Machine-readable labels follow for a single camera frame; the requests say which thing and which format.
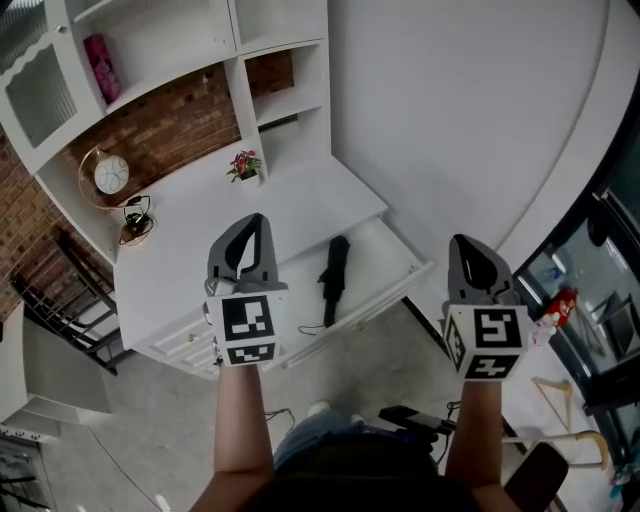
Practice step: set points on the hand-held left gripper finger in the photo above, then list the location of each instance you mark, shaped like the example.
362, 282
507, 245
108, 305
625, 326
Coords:
220, 250
269, 255

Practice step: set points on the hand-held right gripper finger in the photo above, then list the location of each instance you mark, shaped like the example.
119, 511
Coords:
456, 275
502, 277

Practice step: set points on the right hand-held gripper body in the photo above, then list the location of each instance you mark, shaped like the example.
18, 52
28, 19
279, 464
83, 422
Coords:
495, 340

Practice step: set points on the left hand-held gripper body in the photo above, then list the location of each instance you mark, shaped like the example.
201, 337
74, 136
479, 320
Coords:
247, 325

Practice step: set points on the black umbrella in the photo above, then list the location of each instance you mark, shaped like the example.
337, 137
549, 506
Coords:
336, 270

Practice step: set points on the person's right forearm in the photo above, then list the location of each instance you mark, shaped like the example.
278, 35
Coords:
472, 435

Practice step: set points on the person's left forearm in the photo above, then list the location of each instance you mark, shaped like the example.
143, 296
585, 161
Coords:
240, 425

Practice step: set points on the red bottle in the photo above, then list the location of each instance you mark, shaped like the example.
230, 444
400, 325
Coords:
562, 305

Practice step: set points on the wooden clothes hanger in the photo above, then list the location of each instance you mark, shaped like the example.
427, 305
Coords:
562, 395

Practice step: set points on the small potted flower plant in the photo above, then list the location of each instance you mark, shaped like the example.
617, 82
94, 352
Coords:
245, 164

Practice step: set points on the black framed window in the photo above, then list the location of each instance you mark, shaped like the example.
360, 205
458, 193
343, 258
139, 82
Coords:
600, 275

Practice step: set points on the black box device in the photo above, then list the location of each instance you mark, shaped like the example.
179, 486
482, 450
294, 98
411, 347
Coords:
415, 420

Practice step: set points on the person's blue jeans legs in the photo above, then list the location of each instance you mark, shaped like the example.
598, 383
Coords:
320, 430

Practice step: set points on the globe lamp with gold arc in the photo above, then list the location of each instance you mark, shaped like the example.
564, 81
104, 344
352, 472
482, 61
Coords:
111, 175

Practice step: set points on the wooden chair with dark seat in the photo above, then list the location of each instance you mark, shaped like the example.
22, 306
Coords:
540, 475

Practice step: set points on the black metal folding rack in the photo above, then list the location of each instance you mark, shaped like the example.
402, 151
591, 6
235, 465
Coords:
65, 305

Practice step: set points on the white open cabinet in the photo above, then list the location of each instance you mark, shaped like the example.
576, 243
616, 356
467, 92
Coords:
60, 380

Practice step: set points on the pink patterned box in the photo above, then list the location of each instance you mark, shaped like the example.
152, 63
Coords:
102, 67

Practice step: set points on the white hutch shelf unit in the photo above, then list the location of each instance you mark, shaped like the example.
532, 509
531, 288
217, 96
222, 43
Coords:
165, 30

